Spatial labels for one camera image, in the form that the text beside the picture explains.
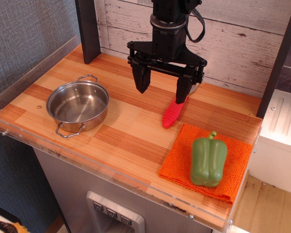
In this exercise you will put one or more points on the clear acrylic guard rail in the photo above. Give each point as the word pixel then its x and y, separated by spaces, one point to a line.
pixel 129 155

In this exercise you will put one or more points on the stainless steel pot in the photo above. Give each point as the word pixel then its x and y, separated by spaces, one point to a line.
pixel 78 106

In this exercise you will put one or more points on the dark shelf post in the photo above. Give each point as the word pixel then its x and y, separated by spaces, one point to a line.
pixel 88 27
pixel 273 79

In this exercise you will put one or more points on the yellow black object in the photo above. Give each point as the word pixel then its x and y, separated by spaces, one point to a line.
pixel 12 227

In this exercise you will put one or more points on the green toy bell pepper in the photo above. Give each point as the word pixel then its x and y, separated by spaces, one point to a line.
pixel 208 158

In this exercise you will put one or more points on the red handled toy fork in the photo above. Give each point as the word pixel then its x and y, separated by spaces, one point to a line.
pixel 173 110

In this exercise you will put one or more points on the grey toy fridge cabinet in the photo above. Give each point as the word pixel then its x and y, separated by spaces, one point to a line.
pixel 70 185

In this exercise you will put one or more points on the dark right shelf post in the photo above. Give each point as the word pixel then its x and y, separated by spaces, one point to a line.
pixel 273 79

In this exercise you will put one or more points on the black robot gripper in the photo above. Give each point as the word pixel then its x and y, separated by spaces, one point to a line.
pixel 166 53

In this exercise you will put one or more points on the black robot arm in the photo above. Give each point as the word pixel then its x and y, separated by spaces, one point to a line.
pixel 170 11

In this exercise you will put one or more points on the dark left shelf post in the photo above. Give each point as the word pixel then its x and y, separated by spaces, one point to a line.
pixel 88 27

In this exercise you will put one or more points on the orange folded cloth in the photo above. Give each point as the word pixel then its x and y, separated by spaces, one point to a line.
pixel 177 165

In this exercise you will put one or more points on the white toy sink unit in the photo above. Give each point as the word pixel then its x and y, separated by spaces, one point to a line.
pixel 270 161

